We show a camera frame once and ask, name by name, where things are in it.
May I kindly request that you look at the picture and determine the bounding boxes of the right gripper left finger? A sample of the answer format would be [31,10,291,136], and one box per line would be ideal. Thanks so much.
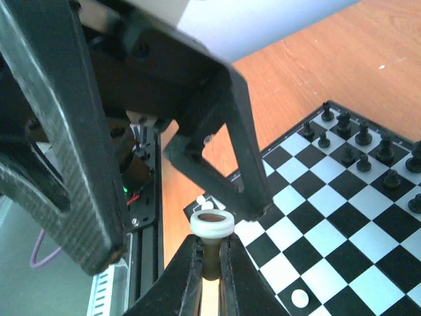
[125,234,201,316]

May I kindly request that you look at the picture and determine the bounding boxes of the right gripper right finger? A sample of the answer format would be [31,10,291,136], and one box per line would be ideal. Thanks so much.
[219,234,289,315]

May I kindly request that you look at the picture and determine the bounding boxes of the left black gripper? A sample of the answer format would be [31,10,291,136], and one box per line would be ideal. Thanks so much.
[0,0,231,132]

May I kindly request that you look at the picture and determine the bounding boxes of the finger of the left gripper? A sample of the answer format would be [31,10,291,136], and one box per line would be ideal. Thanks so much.
[164,68,273,221]
[1,1,126,275]

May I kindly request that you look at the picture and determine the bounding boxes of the white piece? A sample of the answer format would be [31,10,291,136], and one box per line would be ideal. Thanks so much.
[190,209,235,281]

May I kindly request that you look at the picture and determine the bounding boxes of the white pawn on board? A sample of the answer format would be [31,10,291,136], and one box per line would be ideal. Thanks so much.
[291,289,309,309]

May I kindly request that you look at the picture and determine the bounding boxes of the green lit circuit board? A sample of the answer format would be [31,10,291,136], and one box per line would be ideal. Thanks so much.
[123,186,144,207]

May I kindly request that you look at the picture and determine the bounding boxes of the black chess piece set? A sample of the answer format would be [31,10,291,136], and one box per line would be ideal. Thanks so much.
[294,101,420,219]

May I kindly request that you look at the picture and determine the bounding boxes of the black and silver chessboard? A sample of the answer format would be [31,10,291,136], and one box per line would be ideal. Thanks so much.
[183,100,421,316]

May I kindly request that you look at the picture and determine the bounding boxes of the light blue cable duct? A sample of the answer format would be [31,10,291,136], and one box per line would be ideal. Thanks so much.
[86,259,130,316]

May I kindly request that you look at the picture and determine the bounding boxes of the black aluminium frame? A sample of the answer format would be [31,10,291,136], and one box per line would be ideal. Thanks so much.
[128,125,164,306]

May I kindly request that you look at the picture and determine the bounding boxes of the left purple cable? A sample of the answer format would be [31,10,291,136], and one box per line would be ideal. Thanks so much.
[29,228,63,268]

